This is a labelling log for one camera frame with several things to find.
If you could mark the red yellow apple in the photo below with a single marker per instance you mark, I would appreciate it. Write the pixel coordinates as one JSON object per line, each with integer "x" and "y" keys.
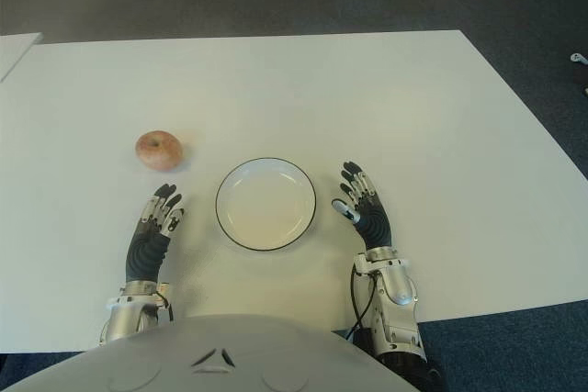
{"x": 159, "y": 151}

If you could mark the white side table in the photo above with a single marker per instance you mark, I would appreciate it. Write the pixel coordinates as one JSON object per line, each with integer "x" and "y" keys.
{"x": 16, "y": 52}

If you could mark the small white device on floor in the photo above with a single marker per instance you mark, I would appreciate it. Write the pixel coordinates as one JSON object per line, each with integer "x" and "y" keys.
{"x": 579, "y": 58}

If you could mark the white plate with black rim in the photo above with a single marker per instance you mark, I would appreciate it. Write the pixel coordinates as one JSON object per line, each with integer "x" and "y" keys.
{"x": 266, "y": 208}

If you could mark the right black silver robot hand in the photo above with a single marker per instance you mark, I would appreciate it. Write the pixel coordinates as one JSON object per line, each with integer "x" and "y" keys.
{"x": 374, "y": 222}

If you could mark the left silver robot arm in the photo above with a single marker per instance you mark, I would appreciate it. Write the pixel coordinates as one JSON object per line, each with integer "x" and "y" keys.
{"x": 131, "y": 314}

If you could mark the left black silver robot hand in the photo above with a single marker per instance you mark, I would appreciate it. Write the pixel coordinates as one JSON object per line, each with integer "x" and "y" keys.
{"x": 146, "y": 245}

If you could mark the grey robot torso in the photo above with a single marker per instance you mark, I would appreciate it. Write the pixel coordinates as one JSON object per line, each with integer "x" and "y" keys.
{"x": 206, "y": 360}

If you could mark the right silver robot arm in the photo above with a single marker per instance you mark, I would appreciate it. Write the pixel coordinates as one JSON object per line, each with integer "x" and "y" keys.
{"x": 395, "y": 309}

